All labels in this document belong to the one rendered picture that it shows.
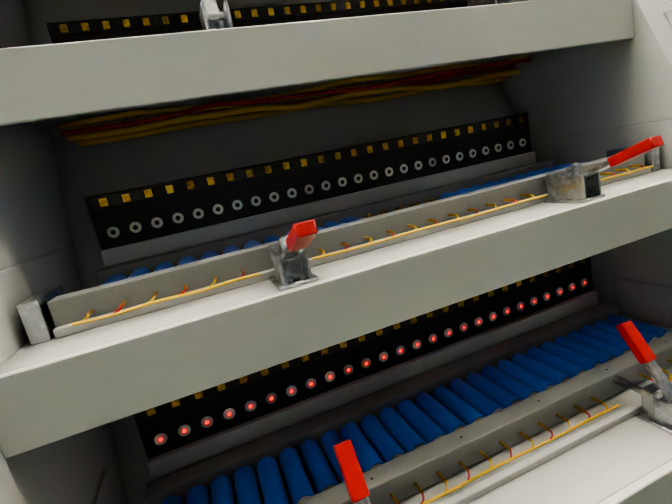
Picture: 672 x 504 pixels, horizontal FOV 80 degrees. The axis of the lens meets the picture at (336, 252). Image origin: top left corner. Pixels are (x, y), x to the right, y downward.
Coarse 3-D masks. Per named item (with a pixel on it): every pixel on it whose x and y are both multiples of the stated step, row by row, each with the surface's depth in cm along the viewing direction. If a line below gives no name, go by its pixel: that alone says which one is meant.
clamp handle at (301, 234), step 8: (296, 224) 21; (304, 224) 21; (312, 224) 21; (296, 232) 21; (304, 232) 21; (312, 232) 21; (280, 240) 27; (288, 240) 23; (296, 240) 21; (304, 240) 22; (288, 248) 24; (296, 248) 23; (288, 256) 26
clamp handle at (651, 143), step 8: (656, 136) 29; (640, 144) 29; (648, 144) 29; (656, 144) 28; (624, 152) 30; (632, 152) 30; (640, 152) 29; (608, 160) 32; (616, 160) 31; (624, 160) 30; (576, 168) 35; (592, 168) 33; (600, 168) 32
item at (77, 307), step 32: (640, 160) 42; (480, 192) 36; (512, 192) 37; (544, 192) 38; (352, 224) 32; (384, 224) 33; (416, 224) 34; (224, 256) 30; (256, 256) 30; (320, 256) 30; (96, 288) 27; (128, 288) 28; (160, 288) 28; (192, 288) 29; (64, 320) 26; (96, 320) 26
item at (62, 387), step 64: (640, 128) 44; (384, 192) 48; (640, 192) 35; (64, 256) 37; (128, 256) 39; (384, 256) 30; (448, 256) 29; (512, 256) 31; (576, 256) 33; (0, 320) 24; (128, 320) 27; (192, 320) 24; (256, 320) 25; (320, 320) 26; (384, 320) 28; (0, 384) 21; (64, 384) 22; (128, 384) 23; (192, 384) 24
